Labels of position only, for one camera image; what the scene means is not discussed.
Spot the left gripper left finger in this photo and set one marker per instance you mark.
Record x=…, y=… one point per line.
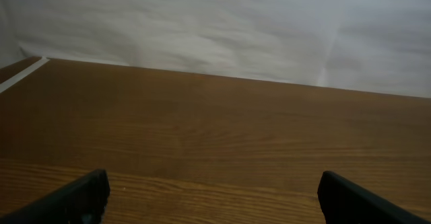
x=72, y=200

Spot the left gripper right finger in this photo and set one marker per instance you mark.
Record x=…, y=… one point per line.
x=350, y=202

